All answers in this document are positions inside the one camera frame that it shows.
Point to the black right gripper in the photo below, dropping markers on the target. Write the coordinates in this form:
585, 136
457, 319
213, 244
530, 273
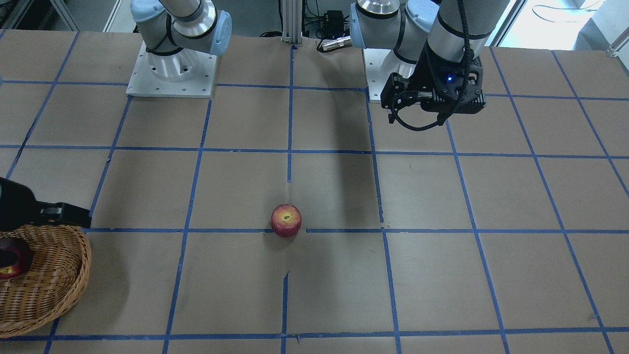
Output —
19, 205

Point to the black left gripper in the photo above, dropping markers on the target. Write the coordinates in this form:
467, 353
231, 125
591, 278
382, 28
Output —
429, 69

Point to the dark red apple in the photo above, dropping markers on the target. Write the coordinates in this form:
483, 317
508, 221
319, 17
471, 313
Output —
16, 257

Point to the red yellow apple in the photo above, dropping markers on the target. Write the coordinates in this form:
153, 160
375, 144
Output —
286, 220

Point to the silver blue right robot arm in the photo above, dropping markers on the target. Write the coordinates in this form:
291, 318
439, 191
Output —
182, 41

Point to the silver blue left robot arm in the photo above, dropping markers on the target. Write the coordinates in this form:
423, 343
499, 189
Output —
456, 30

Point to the woven wicker basket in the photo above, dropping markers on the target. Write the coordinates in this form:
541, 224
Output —
55, 282

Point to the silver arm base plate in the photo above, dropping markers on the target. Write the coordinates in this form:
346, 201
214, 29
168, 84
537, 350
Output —
187, 74

